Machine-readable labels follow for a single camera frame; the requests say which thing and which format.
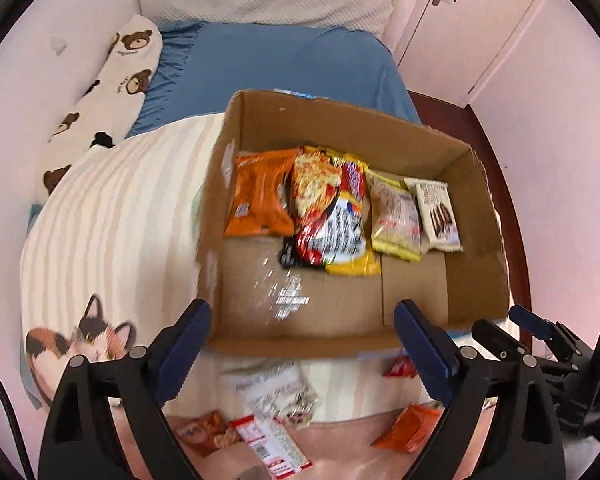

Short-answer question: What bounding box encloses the blue bed sheet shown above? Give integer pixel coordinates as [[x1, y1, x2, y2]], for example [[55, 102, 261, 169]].
[[28, 20, 423, 231]]

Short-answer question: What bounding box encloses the blue milk cardboard box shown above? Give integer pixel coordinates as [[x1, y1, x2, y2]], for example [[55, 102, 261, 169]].
[[197, 90, 509, 359]]

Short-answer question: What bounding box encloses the yellow red noodle bag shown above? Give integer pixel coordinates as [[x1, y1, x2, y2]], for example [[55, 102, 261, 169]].
[[278, 145, 381, 276]]

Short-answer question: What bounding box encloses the bear print long pillow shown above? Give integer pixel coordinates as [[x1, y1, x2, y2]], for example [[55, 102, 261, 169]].
[[34, 15, 163, 205]]

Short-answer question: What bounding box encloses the white door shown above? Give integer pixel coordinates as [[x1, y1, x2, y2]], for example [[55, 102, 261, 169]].
[[399, 0, 535, 107]]

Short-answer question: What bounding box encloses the brown pastry packet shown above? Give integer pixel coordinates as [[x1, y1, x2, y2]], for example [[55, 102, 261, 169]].
[[173, 410, 242, 457]]

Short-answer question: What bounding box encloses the grey white snack bag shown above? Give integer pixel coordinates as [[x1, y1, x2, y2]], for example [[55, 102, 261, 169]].
[[222, 361, 320, 428]]

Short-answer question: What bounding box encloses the white chocolate biscuit packet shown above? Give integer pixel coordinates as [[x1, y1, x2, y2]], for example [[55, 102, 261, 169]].
[[403, 177, 463, 254]]

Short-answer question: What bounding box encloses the orange chip bag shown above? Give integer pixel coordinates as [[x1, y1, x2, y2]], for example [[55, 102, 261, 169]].
[[224, 148, 297, 237]]

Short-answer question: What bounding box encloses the red triangular snack packet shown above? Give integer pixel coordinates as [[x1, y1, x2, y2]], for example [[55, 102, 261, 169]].
[[382, 354, 417, 378]]

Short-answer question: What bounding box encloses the red white spicy strip packet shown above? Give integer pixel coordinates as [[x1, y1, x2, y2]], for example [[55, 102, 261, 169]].
[[228, 415, 313, 479]]

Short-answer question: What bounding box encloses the wall socket left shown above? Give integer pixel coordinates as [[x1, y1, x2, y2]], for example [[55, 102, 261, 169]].
[[50, 37, 67, 56]]

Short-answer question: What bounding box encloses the yellow clear cracker bag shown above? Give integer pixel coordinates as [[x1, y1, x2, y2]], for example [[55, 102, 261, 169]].
[[365, 169, 422, 262]]

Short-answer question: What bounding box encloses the small orange snack packet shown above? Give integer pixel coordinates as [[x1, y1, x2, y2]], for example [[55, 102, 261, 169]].
[[372, 402, 443, 454]]

